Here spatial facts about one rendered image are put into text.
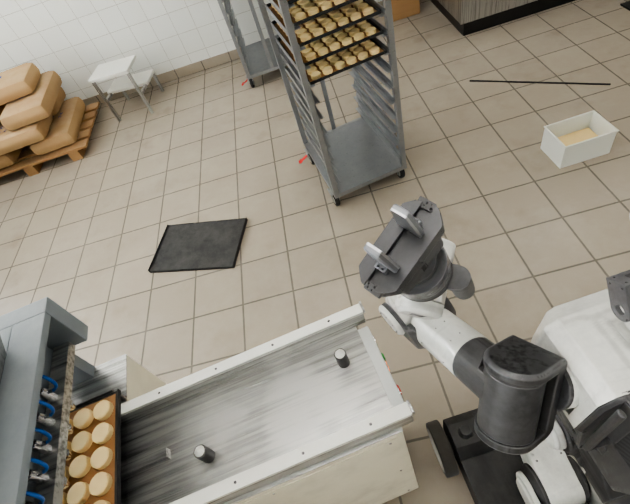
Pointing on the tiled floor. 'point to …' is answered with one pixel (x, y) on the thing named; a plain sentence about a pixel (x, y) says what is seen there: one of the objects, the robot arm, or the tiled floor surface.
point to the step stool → (123, 80)
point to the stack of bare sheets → (199, 246)
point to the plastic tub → (578, 139)
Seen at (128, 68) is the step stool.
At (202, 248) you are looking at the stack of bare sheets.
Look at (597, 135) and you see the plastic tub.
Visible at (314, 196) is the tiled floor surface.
